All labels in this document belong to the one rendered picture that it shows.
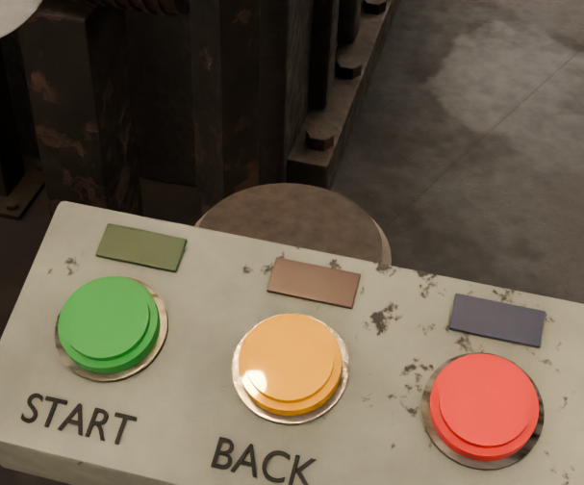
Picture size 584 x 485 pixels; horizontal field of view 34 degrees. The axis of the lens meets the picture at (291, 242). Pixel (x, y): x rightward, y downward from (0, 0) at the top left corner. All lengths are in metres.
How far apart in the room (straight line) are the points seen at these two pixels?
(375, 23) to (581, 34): 0.42
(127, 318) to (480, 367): 0.14
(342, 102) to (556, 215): 0.36
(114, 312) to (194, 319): 0.03
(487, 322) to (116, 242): 0.16
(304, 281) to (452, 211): 1.03
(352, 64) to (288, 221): 0.99
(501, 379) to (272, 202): 0.25
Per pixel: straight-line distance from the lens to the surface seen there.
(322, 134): 1.38
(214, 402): 0.38
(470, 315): 0.39
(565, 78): 1.77
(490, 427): 0.36
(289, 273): 0.39
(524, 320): 0.39
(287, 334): 0.37
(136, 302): 0.39
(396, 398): 0.38
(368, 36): 1.67
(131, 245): 0.41
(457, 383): 0.37
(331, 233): 0.56
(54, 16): 1.03
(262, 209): 0.57
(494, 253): 1.36
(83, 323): 0.39
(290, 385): 0.37
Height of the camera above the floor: 0.89
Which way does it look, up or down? 42 degrees down
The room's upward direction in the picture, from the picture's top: 3 degrees clockwise
